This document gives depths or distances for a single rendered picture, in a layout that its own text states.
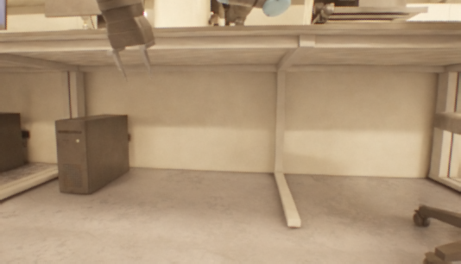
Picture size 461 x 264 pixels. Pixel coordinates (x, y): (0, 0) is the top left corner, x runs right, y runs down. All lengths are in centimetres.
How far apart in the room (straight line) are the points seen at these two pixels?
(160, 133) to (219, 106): 48
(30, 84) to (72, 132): 97
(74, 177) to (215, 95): 95
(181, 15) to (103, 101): 120
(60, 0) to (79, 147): 75
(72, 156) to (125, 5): 112
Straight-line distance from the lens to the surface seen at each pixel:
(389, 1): 114
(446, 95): 192
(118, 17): 48
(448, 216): 123
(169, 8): 95
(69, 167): 151
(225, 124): 165
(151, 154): 184
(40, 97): 230
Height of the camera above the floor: 53
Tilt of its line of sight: 6 degrees down
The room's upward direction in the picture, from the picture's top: 1 degrees clockwise
